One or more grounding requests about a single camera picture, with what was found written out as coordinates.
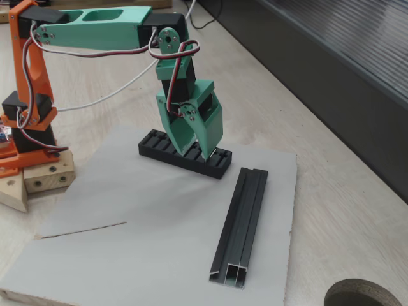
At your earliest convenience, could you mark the black aluminium profile rail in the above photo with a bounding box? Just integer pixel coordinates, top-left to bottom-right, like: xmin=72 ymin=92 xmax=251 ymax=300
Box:
xmin=208 ymin=166 xmax=269 ymax=290

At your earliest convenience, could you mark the forearm servo wire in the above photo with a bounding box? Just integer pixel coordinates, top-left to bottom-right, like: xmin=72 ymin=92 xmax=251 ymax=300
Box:
xmin=17 ymin=24 xmax=159 ymax=128

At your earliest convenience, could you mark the base servo wire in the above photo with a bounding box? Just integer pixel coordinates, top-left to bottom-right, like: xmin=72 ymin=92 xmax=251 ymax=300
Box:
xmin=17 ymin=126 xmax=69 ymax=157

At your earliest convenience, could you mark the black slotted rack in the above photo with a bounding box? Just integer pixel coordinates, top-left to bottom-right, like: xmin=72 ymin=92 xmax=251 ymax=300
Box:
xmin=138 ymin=129 xmax=233 ymax=180

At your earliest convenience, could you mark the red controller circuit board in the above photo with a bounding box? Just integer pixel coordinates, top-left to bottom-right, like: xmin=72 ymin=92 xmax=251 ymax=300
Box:
xmin=0 ymin=119 xmax=15 ymax=145

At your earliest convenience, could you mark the wrist servo wire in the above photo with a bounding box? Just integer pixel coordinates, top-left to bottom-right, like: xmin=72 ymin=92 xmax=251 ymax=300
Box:
xmin=149 ymin=28 xmax=201 ymax=118

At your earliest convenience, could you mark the white USB cable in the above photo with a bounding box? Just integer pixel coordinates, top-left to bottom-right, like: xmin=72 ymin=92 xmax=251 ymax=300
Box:
xmin=58 ymin=0 xmax=198 ymax=112

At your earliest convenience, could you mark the grey painted wooden board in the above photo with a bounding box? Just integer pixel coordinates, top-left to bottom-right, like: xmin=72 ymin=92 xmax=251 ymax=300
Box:
xmin=0 ymin=124 xmax=299 ymax=306

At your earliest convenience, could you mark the wooden block with screws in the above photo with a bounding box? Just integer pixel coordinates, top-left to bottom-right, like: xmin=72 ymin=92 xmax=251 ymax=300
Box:
xmin=23 ymin=149 xmax=76 ymax=194

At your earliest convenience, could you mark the beige wooden triangular block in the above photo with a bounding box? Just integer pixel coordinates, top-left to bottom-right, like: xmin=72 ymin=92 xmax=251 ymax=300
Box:
xmin=0 ymin=168 xmax=29 ymax=214

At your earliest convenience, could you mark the thin black cable loop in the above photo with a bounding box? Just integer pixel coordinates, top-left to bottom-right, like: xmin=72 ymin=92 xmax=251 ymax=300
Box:
xmin=182 ymin=0 xmax=223 ymax=30

